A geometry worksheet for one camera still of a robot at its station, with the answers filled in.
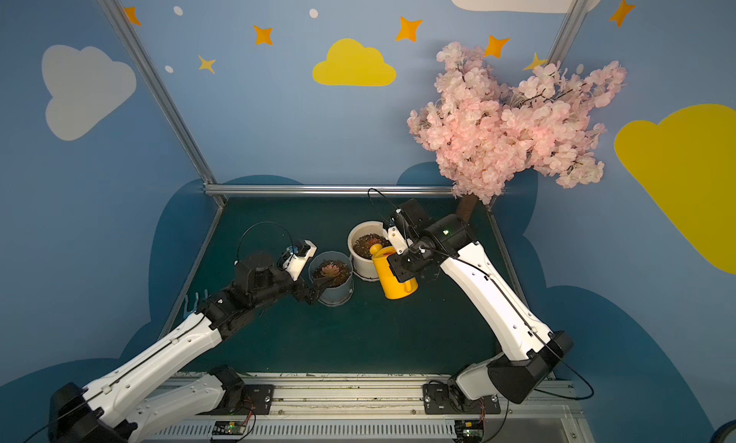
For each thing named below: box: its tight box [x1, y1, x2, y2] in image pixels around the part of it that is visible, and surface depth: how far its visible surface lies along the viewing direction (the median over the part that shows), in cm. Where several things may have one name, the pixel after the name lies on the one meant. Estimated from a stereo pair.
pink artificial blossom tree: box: [407, 42, 628, 225], surface depth 69 cm
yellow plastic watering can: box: [369, 243, 419, 301], surface depth 75 cm
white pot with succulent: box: [346, 220, 390, 282], surface depth 98 cm
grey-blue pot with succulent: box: [308, 250, 354, 308], surface depth 92 cm
